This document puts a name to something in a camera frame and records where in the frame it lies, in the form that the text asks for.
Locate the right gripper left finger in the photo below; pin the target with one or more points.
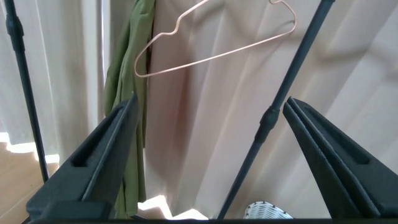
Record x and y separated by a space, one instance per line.
93 171

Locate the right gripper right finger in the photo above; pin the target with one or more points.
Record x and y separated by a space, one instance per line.
339 168

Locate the green long-sleeved shirt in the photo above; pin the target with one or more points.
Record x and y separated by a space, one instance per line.
127 77

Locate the white laundry basket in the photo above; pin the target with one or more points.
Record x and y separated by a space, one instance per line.
267 211

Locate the black clothes rack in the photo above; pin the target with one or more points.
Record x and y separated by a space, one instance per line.
276 105

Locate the pink clothes hanger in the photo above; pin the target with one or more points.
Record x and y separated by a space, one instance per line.
217 55

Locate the beige curtain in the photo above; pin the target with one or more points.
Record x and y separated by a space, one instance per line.
211 130

